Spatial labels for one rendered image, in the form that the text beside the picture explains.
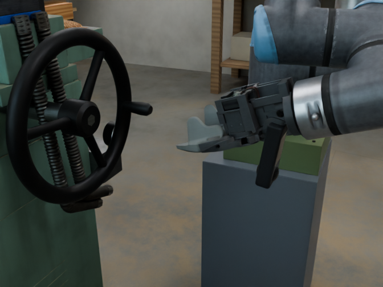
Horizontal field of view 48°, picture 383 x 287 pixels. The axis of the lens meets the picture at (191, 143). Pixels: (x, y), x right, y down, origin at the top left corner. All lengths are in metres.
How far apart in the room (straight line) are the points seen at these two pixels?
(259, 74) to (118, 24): 3.54
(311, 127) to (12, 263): 0.65
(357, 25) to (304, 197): 0.54
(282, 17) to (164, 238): 1.26
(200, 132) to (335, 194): 1.54
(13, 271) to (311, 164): 0.72
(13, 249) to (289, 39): 0.66
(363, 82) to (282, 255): 0.71
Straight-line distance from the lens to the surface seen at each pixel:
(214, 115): 0.75
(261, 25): 0.69
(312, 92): 0.62
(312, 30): 0.69
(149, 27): 4.40
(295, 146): 1.10
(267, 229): 1.19
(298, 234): 1.18
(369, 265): 1.78
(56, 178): 0.81
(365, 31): 0.69
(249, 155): 1.14
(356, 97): 0.61
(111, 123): 1.04
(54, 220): 1.03
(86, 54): 1.02
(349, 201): 2.15
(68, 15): 1.20
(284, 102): 0.64
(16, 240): 0.96
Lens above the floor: 1.06
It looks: 24 degrees down
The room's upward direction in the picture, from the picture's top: straight up
